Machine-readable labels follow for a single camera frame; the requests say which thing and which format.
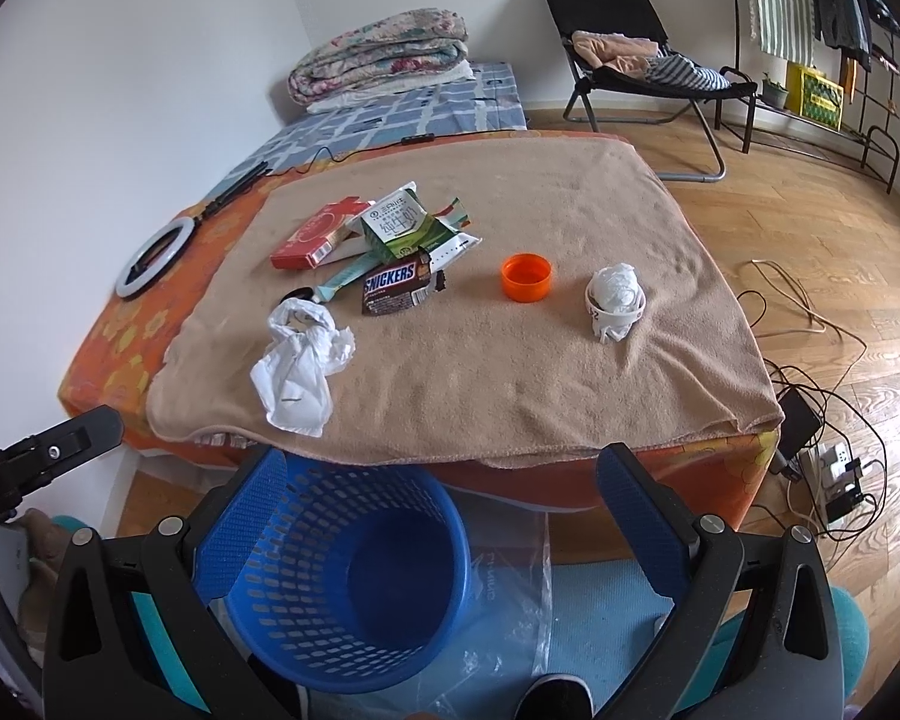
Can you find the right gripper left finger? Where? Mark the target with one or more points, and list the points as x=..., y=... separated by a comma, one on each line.
x=231, y=518

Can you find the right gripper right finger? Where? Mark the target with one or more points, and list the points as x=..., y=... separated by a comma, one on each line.
x=653, y=520

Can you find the white tissue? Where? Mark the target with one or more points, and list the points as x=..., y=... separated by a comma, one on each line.
x=291, y=379

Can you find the crushed white paper cup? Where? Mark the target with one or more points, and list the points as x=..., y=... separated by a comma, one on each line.
x=615, y=301

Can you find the orange bottle cap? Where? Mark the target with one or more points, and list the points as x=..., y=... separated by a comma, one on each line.
x=526, y=277

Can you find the red medicine box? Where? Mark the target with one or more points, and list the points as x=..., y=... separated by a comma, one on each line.
x=320, y=234

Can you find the snickers wrapper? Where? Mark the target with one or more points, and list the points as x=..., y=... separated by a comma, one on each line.
x=401, y=285

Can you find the green white milk carton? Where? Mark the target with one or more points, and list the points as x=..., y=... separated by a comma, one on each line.
x=397, y=225

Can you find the light blue tube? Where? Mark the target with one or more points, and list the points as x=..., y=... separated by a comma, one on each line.
x=351, y=272

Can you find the white snack wrapper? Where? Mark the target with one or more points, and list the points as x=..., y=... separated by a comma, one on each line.
x=454, y=239

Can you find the blue plastic trash basket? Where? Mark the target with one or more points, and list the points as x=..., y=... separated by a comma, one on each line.
x=358, y=581

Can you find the white power strip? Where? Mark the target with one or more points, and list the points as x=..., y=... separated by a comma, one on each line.
x=833, y=479

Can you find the black power adapter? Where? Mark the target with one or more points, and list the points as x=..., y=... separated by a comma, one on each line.
x=801, y=425

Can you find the beige fleece blanket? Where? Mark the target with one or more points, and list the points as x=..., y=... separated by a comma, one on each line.
x=469, y=374

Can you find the black tripod stand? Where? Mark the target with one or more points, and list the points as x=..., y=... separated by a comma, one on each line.
x=244, y=183

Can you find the small potted plant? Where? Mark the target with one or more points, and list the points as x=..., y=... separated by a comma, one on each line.
x=774, y=94

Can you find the yellow crate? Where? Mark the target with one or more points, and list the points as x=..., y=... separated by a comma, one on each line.
x=813, y=97

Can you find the striped clothing on chair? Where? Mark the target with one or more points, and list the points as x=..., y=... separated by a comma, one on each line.
x=680, y=72

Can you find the blue checkered bed sheet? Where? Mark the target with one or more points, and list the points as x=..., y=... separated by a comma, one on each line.
x=488, y=101

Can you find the pink clothing on chair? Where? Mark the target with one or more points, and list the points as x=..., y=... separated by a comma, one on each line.
x=626, y=55

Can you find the black clothes rack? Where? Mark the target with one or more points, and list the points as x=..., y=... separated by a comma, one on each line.
x=865, y=138

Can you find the black folding chair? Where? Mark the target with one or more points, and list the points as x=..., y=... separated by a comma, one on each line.
x=638, y=18

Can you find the folded floral quilt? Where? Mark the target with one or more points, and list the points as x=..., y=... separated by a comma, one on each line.
x=419, y=42

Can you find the dark hanging jacket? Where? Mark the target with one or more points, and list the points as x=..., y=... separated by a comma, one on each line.
x=844, y=25

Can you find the white ring light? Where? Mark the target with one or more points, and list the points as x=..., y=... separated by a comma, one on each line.
x=155, y=257

